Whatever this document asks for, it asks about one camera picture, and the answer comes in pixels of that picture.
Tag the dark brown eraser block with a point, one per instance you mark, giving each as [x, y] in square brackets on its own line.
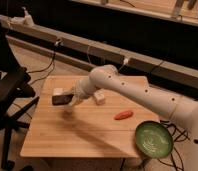
[62, 99]

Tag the orange carrot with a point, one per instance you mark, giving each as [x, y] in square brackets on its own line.
[124, 115]

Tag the white cloth piece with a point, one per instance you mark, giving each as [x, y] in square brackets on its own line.
[57, 91]

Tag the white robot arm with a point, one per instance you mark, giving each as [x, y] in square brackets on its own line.
[177, 108]

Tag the white spray bottle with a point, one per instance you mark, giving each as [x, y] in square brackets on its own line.
[26, 19]

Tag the long metal rail beam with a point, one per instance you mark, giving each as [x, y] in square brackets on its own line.
[160, 68]

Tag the white tube bottle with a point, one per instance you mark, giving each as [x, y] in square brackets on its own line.
[99, 98]

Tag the wooden table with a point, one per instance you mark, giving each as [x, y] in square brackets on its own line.
[89, 131]

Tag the green bowl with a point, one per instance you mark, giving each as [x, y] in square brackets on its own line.
[153, 139]

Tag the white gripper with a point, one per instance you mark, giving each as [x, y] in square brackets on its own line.
[82, 90]

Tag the black office chair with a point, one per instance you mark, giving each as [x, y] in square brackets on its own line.
[13, 84]

